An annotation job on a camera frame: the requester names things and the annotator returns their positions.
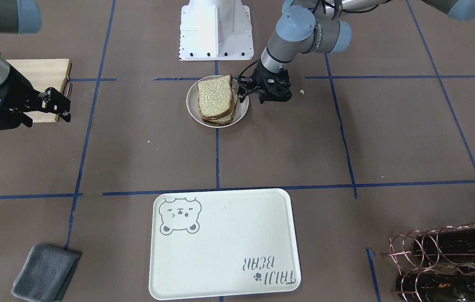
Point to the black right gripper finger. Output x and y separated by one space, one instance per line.
53 101

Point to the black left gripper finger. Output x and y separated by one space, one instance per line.
246 86

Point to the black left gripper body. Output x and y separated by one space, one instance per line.
249 87

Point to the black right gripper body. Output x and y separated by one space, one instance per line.
16 93

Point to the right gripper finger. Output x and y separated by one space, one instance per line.
54 117

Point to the bread slice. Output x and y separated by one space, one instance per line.
226 120
215 97

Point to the white round plate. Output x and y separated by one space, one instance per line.
241 108

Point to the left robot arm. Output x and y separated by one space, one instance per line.
305 26

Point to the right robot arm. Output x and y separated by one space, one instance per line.
21 17

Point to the cream bear tray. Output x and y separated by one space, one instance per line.
223 243

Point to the wooden cutting board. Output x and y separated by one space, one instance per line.
45 73

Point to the grey folded cloth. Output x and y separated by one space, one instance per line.
46 274

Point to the dark wine bottle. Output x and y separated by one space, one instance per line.
457 246
433 287

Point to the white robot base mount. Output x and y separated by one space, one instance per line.
215 30

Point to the copper wire bottle rack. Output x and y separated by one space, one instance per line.
436 265

